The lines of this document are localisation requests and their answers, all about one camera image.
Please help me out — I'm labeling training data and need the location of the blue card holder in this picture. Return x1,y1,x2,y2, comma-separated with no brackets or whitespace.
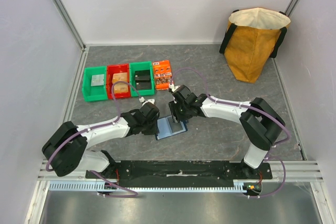
155,116,188,141

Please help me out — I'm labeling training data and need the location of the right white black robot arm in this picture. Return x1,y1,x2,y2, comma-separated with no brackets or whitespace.
169,84,290,179

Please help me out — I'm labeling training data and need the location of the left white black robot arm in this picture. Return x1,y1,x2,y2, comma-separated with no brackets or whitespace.
41,99,160,178

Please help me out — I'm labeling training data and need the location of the lower gold card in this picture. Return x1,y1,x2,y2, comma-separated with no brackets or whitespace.
113,83,129,94

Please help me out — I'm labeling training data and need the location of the upper black card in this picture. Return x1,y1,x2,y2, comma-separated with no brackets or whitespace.
134,70,151,81

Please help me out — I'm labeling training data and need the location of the silver card in bin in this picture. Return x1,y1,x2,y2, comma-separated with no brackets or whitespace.
91,74,105,87

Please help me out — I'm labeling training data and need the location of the orange blister pack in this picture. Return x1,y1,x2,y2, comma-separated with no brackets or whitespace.
152,60,172,90

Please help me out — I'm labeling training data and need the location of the right green bin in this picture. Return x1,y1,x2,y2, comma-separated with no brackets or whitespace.
129,61,155,96

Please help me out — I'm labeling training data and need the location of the green bin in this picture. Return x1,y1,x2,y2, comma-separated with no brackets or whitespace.
82,66,108,102
129,61,155,96

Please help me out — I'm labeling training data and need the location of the left green bin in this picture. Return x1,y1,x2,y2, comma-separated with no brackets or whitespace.
82,66,108,102

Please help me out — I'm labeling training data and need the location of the red bin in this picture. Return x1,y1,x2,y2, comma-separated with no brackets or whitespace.
106,63,131,100

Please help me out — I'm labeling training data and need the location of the yellow tote bag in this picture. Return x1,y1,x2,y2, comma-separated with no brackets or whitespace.
219,7,291,83

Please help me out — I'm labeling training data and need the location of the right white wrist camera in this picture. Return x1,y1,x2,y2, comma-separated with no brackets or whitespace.
169,84,180,95

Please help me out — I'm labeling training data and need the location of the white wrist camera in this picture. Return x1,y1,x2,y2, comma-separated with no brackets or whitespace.
169,84,180,95
139,97,155,106

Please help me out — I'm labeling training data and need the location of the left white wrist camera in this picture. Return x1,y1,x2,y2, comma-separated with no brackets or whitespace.
139,97,155,106

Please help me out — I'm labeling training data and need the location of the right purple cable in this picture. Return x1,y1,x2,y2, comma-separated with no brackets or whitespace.
171,68,291,200

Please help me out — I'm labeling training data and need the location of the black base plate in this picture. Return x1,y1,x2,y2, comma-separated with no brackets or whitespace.
99,161,272,180

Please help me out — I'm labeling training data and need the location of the aluminium frame rail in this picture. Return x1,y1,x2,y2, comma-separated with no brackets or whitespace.
38,161,323,193

